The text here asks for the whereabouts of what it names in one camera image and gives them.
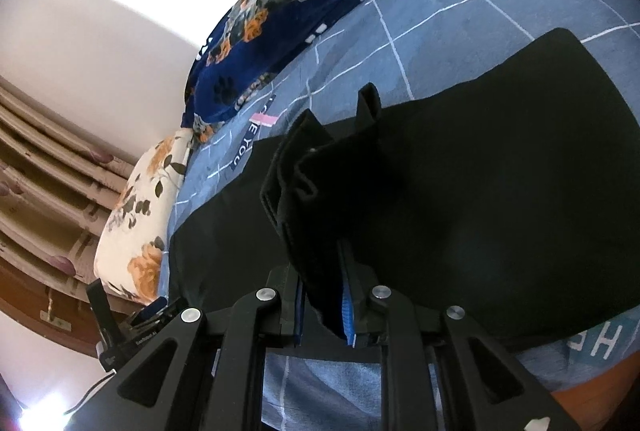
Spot black pants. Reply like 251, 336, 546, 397
169, 27, 640, 353

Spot black cable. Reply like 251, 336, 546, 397
64, 370, 119, 416

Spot blue dog printed blanket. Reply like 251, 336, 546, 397
182, 0, 481, 146

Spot white floral pillow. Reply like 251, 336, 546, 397
94, 128, 194, 305

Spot grey-blue grid bed sheet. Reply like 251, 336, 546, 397
167, 0, 640, 431

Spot beige patterned curtain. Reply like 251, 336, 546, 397
0, 76, 142, 312

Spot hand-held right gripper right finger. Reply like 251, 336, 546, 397
339, 242, 584, 431

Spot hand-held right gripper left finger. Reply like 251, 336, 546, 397
75, 266, 305, 431

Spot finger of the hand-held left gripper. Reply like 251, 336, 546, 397
122, 296, 183, 337

